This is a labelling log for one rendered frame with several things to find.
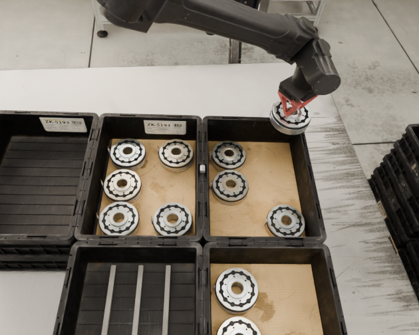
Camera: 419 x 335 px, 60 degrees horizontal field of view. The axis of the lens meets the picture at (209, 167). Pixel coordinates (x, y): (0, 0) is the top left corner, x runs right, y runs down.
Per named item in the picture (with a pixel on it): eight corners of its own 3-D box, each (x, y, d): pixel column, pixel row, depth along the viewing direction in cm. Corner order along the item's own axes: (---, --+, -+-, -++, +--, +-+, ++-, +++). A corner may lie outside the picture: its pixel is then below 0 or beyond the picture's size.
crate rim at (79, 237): (101, 117, 108) (100, 112, 106) (201, 120, 109) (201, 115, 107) (74, 244, 85) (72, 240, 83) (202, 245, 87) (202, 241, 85)
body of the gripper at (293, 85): (325, 87, 88) (336, 63, 82) (296, 104, 84) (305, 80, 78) (305, 72, 91) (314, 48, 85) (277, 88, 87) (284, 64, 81)
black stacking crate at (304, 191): (201, 141, 117) (202, 117, 108) (291, 143, 119) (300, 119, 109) (201, 259, 95) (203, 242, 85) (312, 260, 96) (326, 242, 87)
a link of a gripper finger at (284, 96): (308, 115, 94) (320, 88, 86) (289, 127, 91) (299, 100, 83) (289, 100, 96) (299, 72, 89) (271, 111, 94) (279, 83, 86)
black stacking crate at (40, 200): (10, 136, 114) (-5, 111, 105) (106, 138, 116) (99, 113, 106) (-36, 258, 91) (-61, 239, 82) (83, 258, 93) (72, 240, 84)
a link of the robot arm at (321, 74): (299, 12, 72) (270, 44, 78) (314, 49, 66) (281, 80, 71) (336, 39, 79) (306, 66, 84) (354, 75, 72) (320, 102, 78)
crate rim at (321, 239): (201, 120, 109) (202, 115, 107) (299, 123, 111) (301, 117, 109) (202, 245, 87) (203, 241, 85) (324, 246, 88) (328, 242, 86)
